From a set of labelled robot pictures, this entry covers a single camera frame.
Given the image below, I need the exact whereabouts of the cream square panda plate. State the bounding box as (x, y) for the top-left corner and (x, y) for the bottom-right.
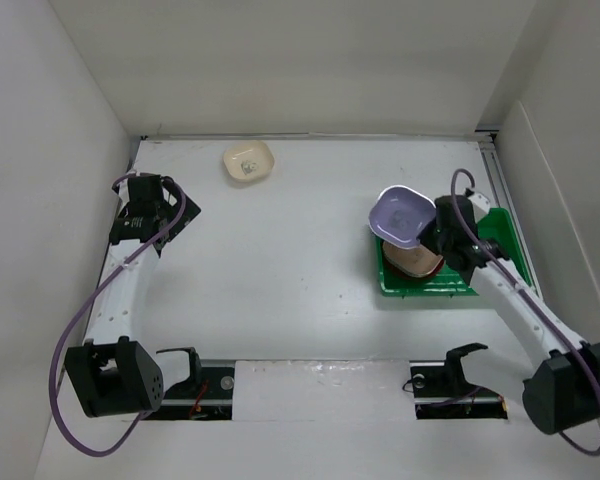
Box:
(223, 140), (275, 183)

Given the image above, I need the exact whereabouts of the green plastic bin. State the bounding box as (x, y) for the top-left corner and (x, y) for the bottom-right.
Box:
(372, 206), (535, 299)

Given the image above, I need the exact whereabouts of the purple square panda plate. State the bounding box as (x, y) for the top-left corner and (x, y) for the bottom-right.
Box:
(368, 185), (436, 250)

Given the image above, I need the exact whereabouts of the pink square panda plate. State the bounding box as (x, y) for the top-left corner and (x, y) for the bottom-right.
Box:
(382, 242), (444, 279)

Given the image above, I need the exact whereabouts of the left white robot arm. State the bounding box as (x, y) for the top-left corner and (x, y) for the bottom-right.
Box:
(64, 173), (203, 417)

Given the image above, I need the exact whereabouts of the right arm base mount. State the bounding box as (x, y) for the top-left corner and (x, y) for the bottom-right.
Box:
(402, 343), (508, 420)

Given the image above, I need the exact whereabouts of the red round scalloped plate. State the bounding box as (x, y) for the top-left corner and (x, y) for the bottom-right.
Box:
(383, 255), (440, 282)

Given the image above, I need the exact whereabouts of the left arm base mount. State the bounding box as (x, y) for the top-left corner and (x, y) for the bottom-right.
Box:
(142, 347), (236, 421)

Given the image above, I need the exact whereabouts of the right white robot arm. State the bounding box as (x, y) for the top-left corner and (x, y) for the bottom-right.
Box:
(418, 195), (600, 435)

